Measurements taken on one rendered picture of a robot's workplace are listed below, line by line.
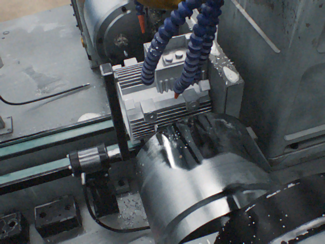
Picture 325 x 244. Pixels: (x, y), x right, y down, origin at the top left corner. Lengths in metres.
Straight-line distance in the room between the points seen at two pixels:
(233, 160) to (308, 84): 0.31
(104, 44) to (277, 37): 0.47
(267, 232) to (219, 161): 0.28
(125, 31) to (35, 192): 0.48
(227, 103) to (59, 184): 0.47
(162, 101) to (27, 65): 0.75
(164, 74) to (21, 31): 0.96
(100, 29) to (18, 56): 0.58
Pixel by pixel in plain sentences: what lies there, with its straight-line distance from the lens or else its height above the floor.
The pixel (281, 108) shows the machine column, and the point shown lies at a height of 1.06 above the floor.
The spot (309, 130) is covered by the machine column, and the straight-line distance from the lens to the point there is 0.99.
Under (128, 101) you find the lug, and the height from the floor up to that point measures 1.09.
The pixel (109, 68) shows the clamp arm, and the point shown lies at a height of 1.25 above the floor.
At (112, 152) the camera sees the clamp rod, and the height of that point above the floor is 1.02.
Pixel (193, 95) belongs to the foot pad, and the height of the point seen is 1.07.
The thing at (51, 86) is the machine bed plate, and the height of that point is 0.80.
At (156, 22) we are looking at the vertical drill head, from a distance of 0.72.
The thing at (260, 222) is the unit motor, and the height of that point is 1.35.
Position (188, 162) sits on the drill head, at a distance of 0.61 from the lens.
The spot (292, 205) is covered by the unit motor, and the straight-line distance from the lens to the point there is 0.35.
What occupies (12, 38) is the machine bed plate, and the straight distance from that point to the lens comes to 1.63.
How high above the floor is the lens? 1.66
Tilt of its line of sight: 48 degrees down
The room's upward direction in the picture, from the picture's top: 4 degrees counter-clockwise
